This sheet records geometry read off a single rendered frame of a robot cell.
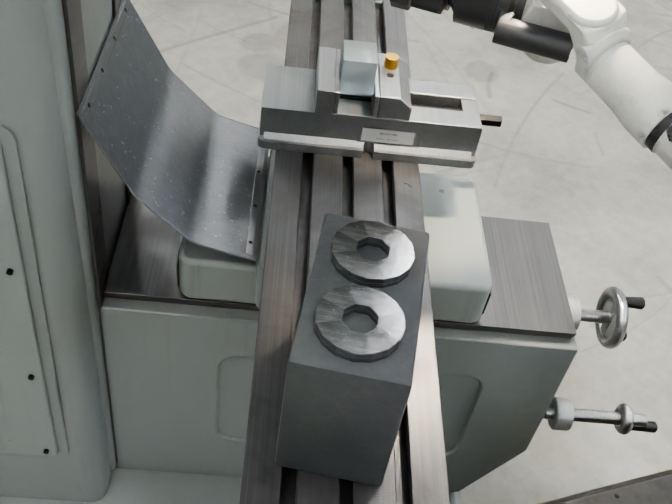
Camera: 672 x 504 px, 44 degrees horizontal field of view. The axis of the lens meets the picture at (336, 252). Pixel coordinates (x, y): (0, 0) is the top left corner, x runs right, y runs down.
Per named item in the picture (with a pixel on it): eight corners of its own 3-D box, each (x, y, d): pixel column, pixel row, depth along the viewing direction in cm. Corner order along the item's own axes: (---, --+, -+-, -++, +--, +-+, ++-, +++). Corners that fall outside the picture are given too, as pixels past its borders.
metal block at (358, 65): (370, 75, 134) (376, 42, 130) (371, 97, 130) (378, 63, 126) (338, 72, 134) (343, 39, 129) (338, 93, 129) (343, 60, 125)
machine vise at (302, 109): (465, 114, 145) (480, 59, 137) (475, 169, 134) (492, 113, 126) (263, 93, 142) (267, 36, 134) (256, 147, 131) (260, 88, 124)
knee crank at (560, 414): (649, 417, 160) (661, 399, 156) (657, 444, 155) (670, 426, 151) (537, 408, 158) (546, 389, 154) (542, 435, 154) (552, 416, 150)
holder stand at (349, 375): (401, 337, 107) (433, 223, 93) (381, 488, 92) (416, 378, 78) (309, 318, 108) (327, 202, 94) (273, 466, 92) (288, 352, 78)
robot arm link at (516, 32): (508, -57, 104) (599, -34, 102) (494, 5, 113) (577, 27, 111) (483, 8, 99) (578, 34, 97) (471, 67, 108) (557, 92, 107)
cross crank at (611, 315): (615, 316, 165) (637, 275, 157) (629, 364, 157) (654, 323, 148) (536, 309, 164) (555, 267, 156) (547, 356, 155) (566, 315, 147)
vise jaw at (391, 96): (404, 76, 138) (409, 56, 135) (409, 121, 129) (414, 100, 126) (369, 73, 137) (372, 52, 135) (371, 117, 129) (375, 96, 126)
